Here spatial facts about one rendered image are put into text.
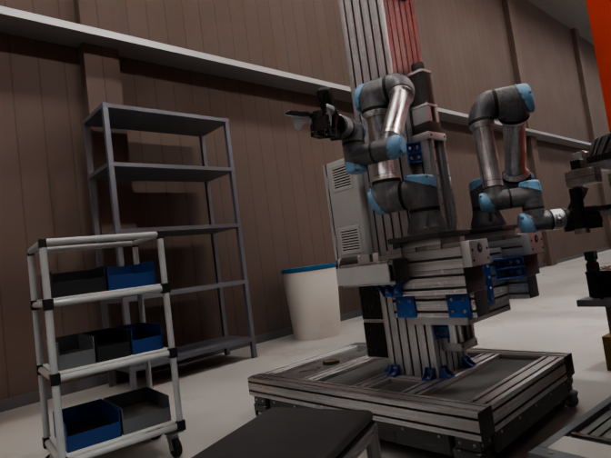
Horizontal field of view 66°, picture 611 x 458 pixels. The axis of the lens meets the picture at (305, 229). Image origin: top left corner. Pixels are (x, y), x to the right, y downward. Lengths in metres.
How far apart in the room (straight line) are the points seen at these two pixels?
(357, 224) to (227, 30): 3.93
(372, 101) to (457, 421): 1.20
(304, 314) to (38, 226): 2.46
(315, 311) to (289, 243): 1.02
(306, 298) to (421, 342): 2.73
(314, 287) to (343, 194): 2.56
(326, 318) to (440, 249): 3.12
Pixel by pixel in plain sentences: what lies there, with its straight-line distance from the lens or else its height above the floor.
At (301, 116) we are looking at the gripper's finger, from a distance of 1.54.
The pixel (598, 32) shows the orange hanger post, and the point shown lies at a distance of 2.51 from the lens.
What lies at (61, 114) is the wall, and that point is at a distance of 4.52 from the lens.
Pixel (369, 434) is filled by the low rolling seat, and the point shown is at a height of 0.29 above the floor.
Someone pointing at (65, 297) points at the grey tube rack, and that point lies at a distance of 2.14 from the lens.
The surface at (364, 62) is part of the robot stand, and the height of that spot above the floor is 1.64.
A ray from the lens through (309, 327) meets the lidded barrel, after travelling 4.77.
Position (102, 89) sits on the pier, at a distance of 4.58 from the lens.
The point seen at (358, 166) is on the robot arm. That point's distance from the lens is 1.65.
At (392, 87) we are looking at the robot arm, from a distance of 1.89.
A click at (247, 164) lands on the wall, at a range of 5.24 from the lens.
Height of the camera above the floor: 0.77
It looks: 4 degrees up
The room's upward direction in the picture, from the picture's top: 8 degrees counter-clockwise
